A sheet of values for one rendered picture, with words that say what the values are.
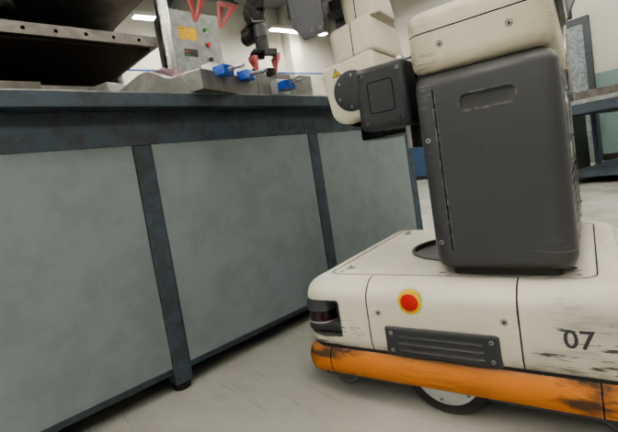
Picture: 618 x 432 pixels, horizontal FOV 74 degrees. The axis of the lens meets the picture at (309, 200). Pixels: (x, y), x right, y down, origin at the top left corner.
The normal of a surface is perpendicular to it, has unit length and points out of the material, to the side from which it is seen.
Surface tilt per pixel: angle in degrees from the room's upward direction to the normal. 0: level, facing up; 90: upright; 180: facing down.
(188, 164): 90
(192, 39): 90
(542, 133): 90
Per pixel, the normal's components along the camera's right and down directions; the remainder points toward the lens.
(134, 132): 0.69, -0.05
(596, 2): -0.79, 0.17
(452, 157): -0.55, 0.15
